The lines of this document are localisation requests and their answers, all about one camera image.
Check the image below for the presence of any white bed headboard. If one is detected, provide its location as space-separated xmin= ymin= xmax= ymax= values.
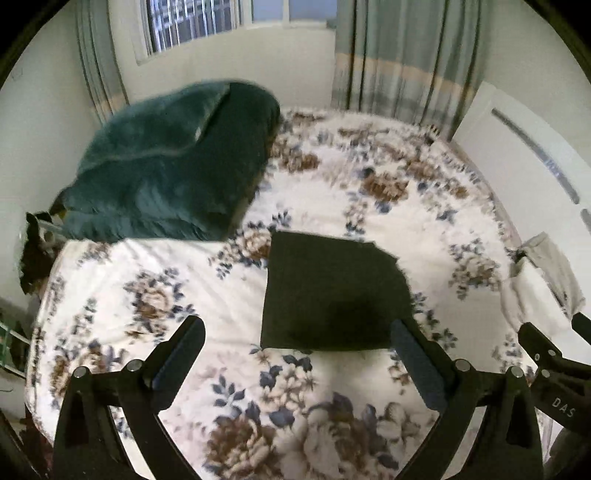
xmin=450 ymin=80 xmax=591 ymax=319

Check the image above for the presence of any dark clothing pile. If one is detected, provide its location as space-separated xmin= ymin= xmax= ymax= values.
xmin=18 ymin=211 xmax=66 ymax=297

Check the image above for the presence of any floral bed quilt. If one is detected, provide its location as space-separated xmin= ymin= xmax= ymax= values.
xmin=25 ymin=108 xmax=555 ymax=480

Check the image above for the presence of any narrow green striped curtain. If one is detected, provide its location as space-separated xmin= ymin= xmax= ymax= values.
xmin=75 ymin=0 xmax=131 ymax=126

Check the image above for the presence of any green velvet pillow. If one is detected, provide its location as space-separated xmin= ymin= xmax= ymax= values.
xmin=78 ymin=82 xmax=232 ymax=186

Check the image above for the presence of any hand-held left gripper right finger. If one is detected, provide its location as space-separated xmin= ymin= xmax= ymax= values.
xmin=389 ymin=318 xmax=546 ymax=480

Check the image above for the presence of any beige cloth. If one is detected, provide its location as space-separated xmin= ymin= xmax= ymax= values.
xmin=521 ymin=233 xmax=587 ymax=315

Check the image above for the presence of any green wire rack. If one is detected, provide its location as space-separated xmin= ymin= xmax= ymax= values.
xmin=0 ymin=314 xmax=37 ymax=376

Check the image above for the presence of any green velvet blanket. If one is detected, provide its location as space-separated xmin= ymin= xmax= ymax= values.
xmin=50 ymin=80 xmax=282 ymax=244

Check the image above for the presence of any dark green cloth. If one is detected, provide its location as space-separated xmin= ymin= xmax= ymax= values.
xmin=260 ymin=231 xmax=416 ymax=353

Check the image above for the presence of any wide green striped curtain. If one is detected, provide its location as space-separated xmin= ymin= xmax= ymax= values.
xmin=329 ymin=0 xmax=489 ymax=142

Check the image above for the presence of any barred window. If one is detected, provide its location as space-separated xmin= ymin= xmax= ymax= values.
xmin=134 ymin=0 xmax=339 ymax=66

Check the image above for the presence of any white folded cloth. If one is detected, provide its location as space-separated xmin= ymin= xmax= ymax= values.
xmin=501 ymin=265 xmax=574 ymax=343

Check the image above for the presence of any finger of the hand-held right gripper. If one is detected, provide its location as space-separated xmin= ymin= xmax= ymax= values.
xmin=571 ymin=312 xmax=591 ymax=345
xmin=517 ymin=322 xmax=575 ymax=370

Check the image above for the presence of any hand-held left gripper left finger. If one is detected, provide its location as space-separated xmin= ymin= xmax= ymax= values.
xmin=51 ymin=315 xmax=206 ymax=480

